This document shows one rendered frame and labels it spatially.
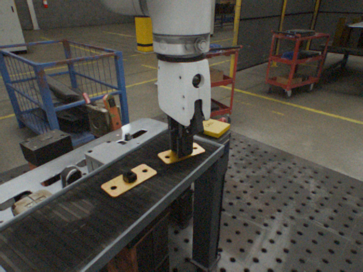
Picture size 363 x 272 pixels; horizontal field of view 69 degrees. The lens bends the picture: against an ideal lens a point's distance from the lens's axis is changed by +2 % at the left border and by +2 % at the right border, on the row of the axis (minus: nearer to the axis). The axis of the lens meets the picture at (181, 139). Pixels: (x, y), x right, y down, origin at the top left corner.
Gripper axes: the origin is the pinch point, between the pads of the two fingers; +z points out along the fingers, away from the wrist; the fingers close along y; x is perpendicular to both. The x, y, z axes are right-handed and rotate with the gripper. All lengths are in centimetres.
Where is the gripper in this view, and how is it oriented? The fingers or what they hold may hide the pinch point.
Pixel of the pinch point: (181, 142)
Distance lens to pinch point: 47.0
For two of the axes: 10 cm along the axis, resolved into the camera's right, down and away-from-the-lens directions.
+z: 0.0, 8.7, 4.9
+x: -8.6, 2.5, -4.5
